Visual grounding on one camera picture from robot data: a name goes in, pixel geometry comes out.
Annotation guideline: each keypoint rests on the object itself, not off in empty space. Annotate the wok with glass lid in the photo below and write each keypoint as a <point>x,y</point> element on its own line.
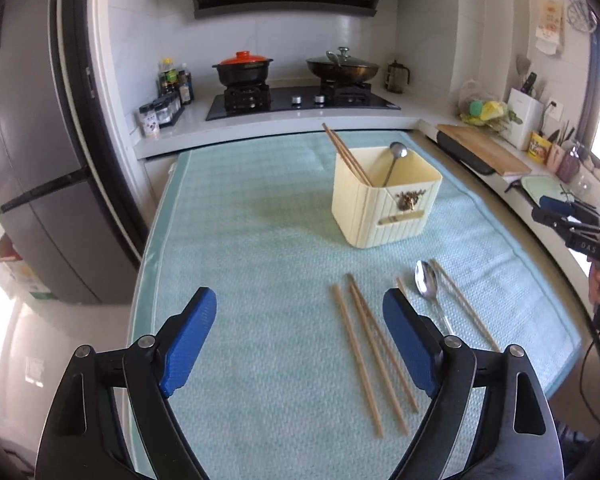
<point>342,67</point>

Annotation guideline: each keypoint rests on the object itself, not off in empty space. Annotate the white knife block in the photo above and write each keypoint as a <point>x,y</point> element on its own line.
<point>528,114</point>

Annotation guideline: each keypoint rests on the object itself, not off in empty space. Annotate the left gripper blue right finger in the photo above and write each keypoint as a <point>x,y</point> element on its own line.
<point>418,347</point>

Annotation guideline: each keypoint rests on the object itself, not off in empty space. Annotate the bag with sponges on rack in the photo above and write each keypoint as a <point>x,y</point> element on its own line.
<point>478,108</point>

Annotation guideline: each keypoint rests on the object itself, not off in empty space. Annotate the hanging wall calendar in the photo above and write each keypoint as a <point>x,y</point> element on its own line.
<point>549,27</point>

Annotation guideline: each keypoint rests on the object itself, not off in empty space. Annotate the dark glass kettle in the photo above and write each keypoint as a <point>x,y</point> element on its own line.
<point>398,77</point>

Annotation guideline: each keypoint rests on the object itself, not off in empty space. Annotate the large steel spoon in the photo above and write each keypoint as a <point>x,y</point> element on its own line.
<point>427,286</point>

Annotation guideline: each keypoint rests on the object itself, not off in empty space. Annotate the black appliance under board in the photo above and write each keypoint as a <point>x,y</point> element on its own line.
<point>461,154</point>

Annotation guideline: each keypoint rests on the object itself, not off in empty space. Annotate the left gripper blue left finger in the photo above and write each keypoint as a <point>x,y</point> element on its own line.
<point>181,339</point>

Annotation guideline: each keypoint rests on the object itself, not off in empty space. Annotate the small steel spoon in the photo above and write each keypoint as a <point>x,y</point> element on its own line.
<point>398,152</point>

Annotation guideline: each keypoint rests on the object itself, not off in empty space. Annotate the yellow cup container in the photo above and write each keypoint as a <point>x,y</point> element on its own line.
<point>538,148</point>

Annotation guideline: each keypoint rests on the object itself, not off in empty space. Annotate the teal woven table mat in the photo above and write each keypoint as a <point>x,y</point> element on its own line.
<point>275,392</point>

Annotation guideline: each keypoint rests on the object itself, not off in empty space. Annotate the sauce bottles cluster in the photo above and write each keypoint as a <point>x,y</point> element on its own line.
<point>177,80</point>

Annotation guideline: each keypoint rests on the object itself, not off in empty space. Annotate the pink utensil cup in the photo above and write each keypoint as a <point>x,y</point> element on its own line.
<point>554,158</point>

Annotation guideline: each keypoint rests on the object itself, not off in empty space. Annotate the cream utensil holder box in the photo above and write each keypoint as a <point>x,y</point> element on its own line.
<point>371,215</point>

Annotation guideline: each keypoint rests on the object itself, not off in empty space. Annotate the wire trivet on wall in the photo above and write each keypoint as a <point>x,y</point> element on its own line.
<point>581,17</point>

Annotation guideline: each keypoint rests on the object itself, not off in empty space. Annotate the green silicone mat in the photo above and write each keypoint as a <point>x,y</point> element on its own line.
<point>538,186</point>

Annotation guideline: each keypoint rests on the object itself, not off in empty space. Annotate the black pot red lid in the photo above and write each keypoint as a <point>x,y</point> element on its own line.
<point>245,69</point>

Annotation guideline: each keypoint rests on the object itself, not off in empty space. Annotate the wooden cutting board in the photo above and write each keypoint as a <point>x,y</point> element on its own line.
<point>479,144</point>

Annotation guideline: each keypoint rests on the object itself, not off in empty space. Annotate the purple soap bottle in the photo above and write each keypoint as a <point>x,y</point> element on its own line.
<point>569,166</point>

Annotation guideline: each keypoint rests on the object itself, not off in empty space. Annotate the wooden chopstick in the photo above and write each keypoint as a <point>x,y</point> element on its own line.
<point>352,159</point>
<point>345,157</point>
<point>359,361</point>
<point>378,354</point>
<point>470,310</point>
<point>402,287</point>
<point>383,341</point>

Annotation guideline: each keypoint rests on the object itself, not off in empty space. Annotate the black gas cooktop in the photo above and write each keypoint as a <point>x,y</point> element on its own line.
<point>264,99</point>

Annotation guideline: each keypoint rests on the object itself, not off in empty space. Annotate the grey refrigerator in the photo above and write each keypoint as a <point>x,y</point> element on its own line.
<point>64,203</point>

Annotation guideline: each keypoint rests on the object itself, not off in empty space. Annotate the white spice shaker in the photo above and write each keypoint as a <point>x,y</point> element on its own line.
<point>148,120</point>

